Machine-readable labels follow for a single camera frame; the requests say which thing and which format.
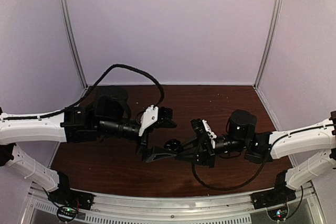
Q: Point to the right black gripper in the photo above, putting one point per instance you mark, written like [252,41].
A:
[205,155]

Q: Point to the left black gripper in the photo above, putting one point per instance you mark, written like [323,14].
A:
[155,152]

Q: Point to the black round earbud case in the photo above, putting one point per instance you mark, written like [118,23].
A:
[173,145]

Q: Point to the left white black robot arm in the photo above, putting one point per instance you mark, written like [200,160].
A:
[109,115]

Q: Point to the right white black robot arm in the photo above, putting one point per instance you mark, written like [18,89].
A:
[260,148]

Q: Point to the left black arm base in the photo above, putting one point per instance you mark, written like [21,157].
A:
[68,201]

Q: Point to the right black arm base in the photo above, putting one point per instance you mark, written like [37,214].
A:
[276,200]

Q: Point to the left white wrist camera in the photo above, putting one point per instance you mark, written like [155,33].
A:
[151,115]

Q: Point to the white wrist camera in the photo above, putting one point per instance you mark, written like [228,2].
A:
[151,115]
[202,128]

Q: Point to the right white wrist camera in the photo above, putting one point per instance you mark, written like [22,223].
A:
[202,128]

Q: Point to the aluminium front rail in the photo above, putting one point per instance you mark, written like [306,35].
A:
[234,208]

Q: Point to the left aluminium frame post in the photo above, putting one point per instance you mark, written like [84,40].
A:
[72,43]

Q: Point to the aluminium frame post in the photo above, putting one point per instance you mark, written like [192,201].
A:
[269,40]
[72,43]

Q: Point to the right aluminium frame post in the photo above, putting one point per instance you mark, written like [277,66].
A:
[269,40]

